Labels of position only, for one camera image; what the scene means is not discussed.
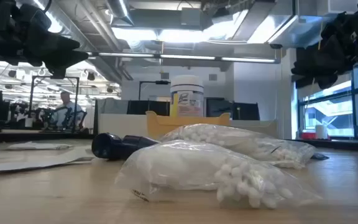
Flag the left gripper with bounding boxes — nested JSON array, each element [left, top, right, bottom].
[[0, 0, 90, 79]]

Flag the dark blue toiletry tube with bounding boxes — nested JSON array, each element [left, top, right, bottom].
[[91, 133, 160, 161], [310, 152, 330, 161]]

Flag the clear bag of cotton swabs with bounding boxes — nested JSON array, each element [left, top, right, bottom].
[[114, 139, 323, 210], [159, 123, 316, 170]]

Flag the person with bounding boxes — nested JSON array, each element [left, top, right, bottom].
[[50, 91, 85, 130]]

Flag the grey cubicle partition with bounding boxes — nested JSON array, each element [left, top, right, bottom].
[[93, 98, 129, 125]]

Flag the white paper towel roll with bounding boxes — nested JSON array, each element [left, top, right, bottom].
[[314, 124, 329, 140]]

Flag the red box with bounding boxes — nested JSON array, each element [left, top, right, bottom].
[[301, 131, 318, 141]]

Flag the white plastic bin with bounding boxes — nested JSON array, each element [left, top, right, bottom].
[[97, 113, 150, 139]]

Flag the black side desk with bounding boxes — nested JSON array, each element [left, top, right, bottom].
[[286, 138, 358, 154]]

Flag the dark background desk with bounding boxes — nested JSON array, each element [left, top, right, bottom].
[[0, 129, 94, 144]]

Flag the grey plastic bin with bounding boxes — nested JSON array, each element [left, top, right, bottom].
[[229, 119, 278, 140]]

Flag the long ceiling light strip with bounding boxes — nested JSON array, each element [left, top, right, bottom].
[[87, 51, 281, 65]]

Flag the yellow plastic bin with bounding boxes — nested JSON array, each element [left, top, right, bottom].
[[145, 111, 231, 140]]

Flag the Lysol wipes canister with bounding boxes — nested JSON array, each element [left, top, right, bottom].
[[170, 75, 204, 118]]

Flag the black background rig frame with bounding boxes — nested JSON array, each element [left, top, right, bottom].
[[29, 75, 80, 133]]

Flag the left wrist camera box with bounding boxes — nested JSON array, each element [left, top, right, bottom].
[[17, 2, 53, 32]]

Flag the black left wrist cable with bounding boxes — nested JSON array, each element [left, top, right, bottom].
[[42, 0, 54, 14]]

